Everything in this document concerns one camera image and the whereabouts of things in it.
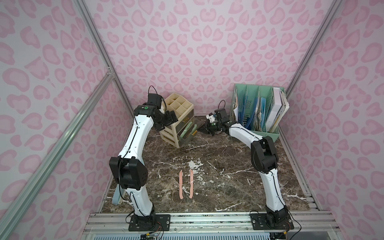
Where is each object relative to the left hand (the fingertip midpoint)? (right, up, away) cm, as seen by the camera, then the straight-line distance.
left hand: (172, 119), depth 84 cm
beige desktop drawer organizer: (+6, +5, +4) cm, 9 cm away
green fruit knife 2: (+12, -5, +14) cm, 19 cm away
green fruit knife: (+5, -7, +15) cm, 17 cm away
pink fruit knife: (+4, -38, 0) cm, 38 cm away
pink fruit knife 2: (+11, -36, +2) cm, 38 cm away
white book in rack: (+63, +8, +7) cm, 64 cm away
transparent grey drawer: (+9, -7, +16) cm, 19 cm away
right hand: (+13, -5, +10) cm, 17 cm away
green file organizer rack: (+51, +8, +9) cm, 52 cm away
